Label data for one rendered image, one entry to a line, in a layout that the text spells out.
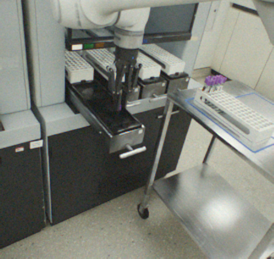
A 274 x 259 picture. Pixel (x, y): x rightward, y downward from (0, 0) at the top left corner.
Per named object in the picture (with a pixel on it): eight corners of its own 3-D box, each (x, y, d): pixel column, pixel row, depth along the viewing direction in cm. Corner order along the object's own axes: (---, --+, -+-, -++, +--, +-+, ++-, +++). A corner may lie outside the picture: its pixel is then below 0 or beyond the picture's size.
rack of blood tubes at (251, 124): (192, 101, 108) (196, 88, 105) (210, 98, 113) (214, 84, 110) (252, 146, 89) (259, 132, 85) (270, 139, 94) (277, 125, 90)
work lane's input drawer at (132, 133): (39, 68, 132) (38, 50, 127) (66, 64, 139) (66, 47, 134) (115, 162, 86) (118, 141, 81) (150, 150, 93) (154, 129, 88)
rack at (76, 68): (45, 57, 127) (44, 44, 123) (65, 55, 132) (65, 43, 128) (71, 86, 108) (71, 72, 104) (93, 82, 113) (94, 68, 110)
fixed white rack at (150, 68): (109, 56, 139) (109, 44, 135) (125, 54, 144) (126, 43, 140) (142, 82, 120) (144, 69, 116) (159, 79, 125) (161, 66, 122)
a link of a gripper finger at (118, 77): (127, 65, 87) (123, 65, 86) (120, 95, 93) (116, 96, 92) (121, 60, 90) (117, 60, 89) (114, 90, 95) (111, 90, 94)
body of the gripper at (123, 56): (131, 40, 90) (128, 65, 95) (109, 41, 86) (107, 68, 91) (145, 48, 85) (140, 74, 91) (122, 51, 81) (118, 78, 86)
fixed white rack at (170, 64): (133, 53, 147) (134, 42, 143) (147, 52, 152) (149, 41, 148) (167, 77, 128) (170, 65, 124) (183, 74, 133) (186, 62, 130)
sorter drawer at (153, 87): (76, 44, 164) (76, 30, 158) (96, 43, 171) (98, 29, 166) (146, 104, 118) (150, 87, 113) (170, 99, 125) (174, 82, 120)
